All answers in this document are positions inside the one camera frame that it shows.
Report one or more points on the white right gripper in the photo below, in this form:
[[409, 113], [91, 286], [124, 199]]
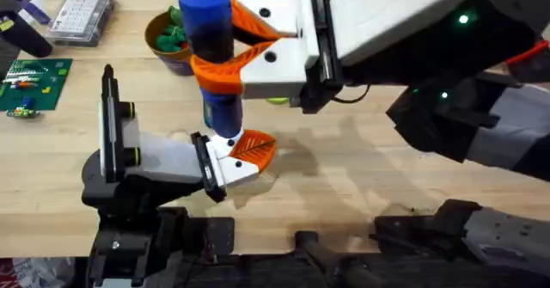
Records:
[[386, 17]]

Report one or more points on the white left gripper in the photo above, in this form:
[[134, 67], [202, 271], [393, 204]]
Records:
[[167, 159]]

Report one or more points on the blue electric screwdriver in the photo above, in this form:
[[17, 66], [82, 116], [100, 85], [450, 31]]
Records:
[[206, 21]]

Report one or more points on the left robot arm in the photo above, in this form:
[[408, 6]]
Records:
[[129, 245]]

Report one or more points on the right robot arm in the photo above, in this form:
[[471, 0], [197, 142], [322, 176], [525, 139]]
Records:
[[507, 124]]

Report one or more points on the brown tub with green toys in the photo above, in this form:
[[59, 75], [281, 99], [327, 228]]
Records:
[[165, 43]]

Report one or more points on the black upright wrist plate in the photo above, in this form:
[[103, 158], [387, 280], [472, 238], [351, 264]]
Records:
[[109, 124]]

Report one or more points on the clear plastic parts box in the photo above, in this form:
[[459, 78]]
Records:
[[79, 17]]

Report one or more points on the green board with toy blocks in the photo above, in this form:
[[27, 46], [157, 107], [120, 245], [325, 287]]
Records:
[[38, 86]]

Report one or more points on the small loose toy blocks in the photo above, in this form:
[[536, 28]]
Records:
[[21, 113]]

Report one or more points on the red and white bag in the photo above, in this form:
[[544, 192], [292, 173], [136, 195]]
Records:
[[34, 275]]

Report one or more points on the black cylindrical tool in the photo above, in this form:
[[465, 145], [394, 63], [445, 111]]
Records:
[[21, 36]]

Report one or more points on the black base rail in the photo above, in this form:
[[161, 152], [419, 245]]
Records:
[[266, 273]]

